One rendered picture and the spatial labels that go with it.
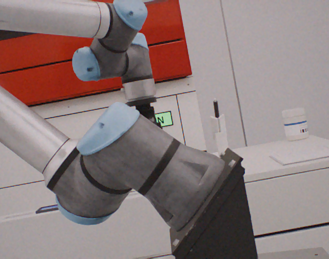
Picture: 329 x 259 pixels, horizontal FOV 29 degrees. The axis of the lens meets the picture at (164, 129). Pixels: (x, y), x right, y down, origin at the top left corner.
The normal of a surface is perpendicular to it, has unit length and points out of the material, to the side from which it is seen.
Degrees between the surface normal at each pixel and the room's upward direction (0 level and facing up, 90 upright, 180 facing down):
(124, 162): 105
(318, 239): 90
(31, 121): 61
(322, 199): 90
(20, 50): 90
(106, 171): 115
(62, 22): 121
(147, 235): 90
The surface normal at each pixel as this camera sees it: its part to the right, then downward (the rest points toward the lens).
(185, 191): -0.26, -0.09
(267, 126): 0.00, 0.05
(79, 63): -0.73, 0.17
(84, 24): 0.51, 0.47
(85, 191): -0.50, 0.42
